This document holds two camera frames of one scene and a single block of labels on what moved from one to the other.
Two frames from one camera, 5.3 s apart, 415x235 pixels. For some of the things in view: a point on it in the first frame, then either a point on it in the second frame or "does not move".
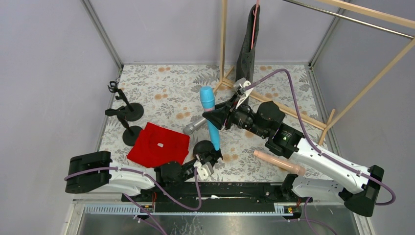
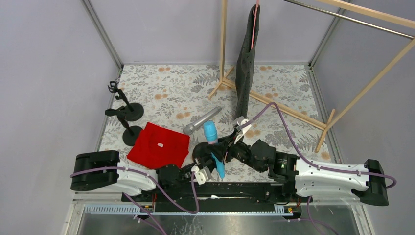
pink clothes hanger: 255,17 does not move
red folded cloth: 146,152 does not move
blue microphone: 208,99 -> 211,130
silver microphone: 188,129 does not move
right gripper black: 228,114 -> 225,149
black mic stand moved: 206,147 does not move
